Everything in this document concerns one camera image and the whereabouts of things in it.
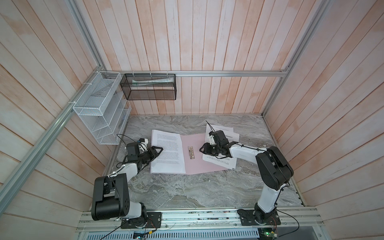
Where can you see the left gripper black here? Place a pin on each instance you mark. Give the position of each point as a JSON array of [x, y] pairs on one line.
[[153, 153]]

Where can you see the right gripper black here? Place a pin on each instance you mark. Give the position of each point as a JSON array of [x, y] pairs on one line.
[[206, 150]]

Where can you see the printed paper sheet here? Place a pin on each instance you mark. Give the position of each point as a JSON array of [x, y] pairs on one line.
[[171, 159]]

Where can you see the pink file folder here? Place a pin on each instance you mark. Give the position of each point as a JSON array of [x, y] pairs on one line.
[[197, 165]]

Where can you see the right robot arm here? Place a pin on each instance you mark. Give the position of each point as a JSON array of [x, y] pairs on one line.
[[275, 172]]

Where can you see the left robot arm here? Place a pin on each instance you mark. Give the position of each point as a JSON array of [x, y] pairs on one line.
[[111, 198]]

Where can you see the metal folder clip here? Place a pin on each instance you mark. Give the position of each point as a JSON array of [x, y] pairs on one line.
[[191, 152]]

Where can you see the lower printed paper sheets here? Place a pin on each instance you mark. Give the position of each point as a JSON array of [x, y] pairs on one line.
[[227, 163]]

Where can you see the paper in black basket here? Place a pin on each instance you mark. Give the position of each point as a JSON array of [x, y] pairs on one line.
[[153, 82]]

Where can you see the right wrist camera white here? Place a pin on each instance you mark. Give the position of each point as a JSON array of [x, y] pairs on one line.
[[212, 140]]

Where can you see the white wire mesh file rack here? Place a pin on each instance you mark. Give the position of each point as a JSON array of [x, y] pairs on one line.
[[103, 109]]

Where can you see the black mesh wall basket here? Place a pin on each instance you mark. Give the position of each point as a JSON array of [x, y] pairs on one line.
[[148, 93]]

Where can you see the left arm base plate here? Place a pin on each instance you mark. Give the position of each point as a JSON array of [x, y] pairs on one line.
[[150, 220]]

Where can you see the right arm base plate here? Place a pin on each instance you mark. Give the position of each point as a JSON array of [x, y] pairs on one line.
[[258, 217]]

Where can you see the aluminium front rail frame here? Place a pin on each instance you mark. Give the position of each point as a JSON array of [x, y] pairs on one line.
[[291, 223]]

